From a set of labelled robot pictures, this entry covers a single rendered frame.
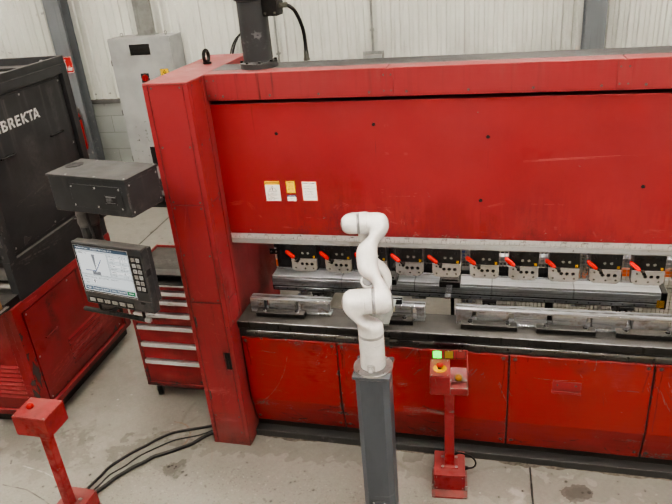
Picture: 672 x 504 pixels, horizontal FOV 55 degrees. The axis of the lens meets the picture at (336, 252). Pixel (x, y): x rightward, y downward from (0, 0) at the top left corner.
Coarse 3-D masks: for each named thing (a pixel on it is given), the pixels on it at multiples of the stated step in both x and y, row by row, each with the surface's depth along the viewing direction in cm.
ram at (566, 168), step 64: (256, 128) 342; (320, 128) 333; (384, 128) 325; (448, 128) 318; (512, 128) 310; (576, 128) 303; (640, 128) 297; (256, 192) 358; (320, 192) 349; (384, 192) 340; (448, 192) 332; (512, 192) 324; (576, 192) 316; (640, 192) 309
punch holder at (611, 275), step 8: (592, 256) 329; (600, 256) 328; (608, 256) 327; (616, 256) 326; (600, 264) 329; (608, 264) 328; (616, 264) 327; (592, 272) 332; (608, 272) 330; (616, 272) 329; (592, 280) 334; (600, 280) 333; (608, 280) 332; (616, 280) 331
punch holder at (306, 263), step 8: (296, 248) 368; (304, 248) 366; (312, 248) 366; (296, 256) 370; (304, 256) 369; (312, 256) 368; (296, 264) 372; (304, 264) 371; (312, 264) 371; (320, 264) 377
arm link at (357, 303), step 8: (368, 288) 297; (344, 296) 296; (352, 296) 293; (360, 296) 293; (368, 296) 293; (344, 304) 295; (352, 304) 293; (360, 304) 292; (368, 304) 292; (352, 312) 294; (360, 312) 294; (368, 312) 295; (360, 320) 297; (368, 320) 300; (376, 320) 302; (360, 328) 299; (368, 328) 298; (376, 328) 299; (360, 336) 302; (368, 336) 299; (376, 336) 300
